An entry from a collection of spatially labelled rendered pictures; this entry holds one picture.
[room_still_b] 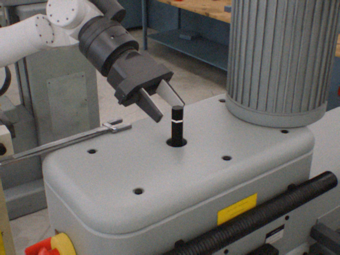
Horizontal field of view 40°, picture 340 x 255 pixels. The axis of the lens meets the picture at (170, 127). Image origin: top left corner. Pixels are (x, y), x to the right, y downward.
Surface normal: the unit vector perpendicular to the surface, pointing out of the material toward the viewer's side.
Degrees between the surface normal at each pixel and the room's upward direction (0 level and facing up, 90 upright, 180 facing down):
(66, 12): 62
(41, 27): 67
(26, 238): 0
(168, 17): 90
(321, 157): 0
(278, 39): 90
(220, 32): 90
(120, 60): 30
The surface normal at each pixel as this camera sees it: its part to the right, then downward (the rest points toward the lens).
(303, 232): 0.59, 0.37
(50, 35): 0.91, -0.26
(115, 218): -0.04, -0.30
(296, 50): 0.00, 0.46
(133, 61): 0.39, -0.62
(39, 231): 0.00, -0.89
